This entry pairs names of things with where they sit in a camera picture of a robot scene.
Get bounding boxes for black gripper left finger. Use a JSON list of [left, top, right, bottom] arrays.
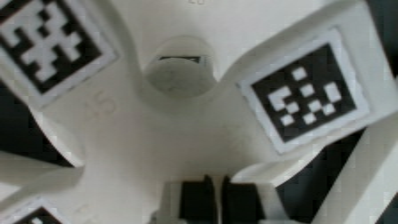
[[179, 176, 216, 224]]

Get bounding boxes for white round table top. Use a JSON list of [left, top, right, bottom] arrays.
[[110, 0, 357, 76]]

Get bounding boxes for white cylindrical table leg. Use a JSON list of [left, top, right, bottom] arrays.
[[144, 36, 216, 98]]

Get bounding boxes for white right border bar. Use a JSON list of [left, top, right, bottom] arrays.
[[312, 114, 398, 224]]

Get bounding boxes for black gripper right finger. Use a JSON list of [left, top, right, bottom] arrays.
[[222, 177, 264, 224]]

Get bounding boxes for white front border bar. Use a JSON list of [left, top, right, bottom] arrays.
[[0, 151, 64, 200]]

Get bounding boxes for white cross-shaped table base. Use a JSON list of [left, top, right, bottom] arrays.
[[0, 0, 398, 224]]

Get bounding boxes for white border bar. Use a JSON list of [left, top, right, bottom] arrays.
[[0, 151, 64, 200], [312, 114, 398, 224]]

